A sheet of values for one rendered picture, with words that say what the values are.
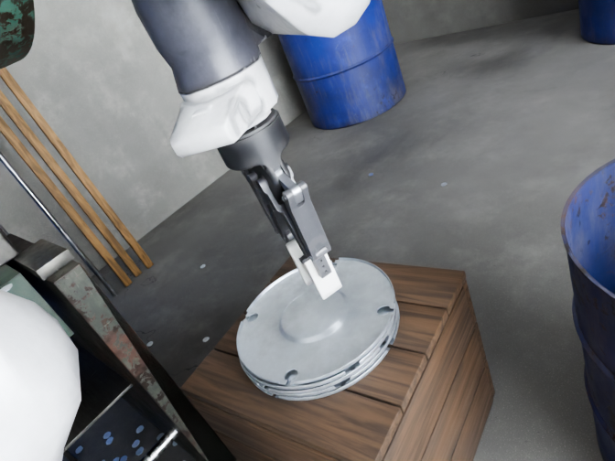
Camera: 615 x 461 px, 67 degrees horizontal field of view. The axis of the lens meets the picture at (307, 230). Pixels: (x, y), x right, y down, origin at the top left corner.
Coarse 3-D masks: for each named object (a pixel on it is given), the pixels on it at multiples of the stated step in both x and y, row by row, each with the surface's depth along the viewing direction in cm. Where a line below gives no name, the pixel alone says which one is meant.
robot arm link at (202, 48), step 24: (144, 0) 39; (168, 0) 38; (192, 0) 39; (216, 0) 40; (144, 24) 41; (168, 24) 39; (192, 24) 39; (216, 24) 40; (240, 24) 42; (168, 48) 41; (192, 48) 41; (216, 48) 41; (240, 48) 42; (192, 72) 42; (216, 72) 42
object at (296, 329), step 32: (288, 288) 90; (352, 288) 83; (384, 288) 80; (256, 320) 86; (288, 320) 81; (320, 320) 78; (352, 320) 76; (384, 320) 74; (256, 352) 79; (288, 352) 76; (320, 352) 73; (352, 352) 71
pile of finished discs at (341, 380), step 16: (384, 336) 72; (368, 352) 71; (384, 352) 72; (352, 368) 71; (368, 368) 71; (256, 384) 76; (272, 384) 72; (288, 384) 71; (304, 384) 70; (320, 384) 69; (336, 384) 70; (352, 384) 70; (288, 400) 73; (304, 400) 71
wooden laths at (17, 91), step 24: (0, 72) 168; (0, 96) 169; (24, 96) 173; (0, 120) 168; (72, 168) 185; (72, 192) 186; (96, 192) 191; (48, 216) 180; (72, 216) 185; (96, 216) 192; (72, 240) 186; (96, 240) 191
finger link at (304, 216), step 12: (300, 180) 47; (288, 192) 46; (288, 204) 47; (300, 204) 48; (312, 204) 49; (300, 216) 49; (312, 216) 49; (300, 228) 49; (312, 228) 50; (312, 240) 51; (324, 240) 51; (312, 252) 51
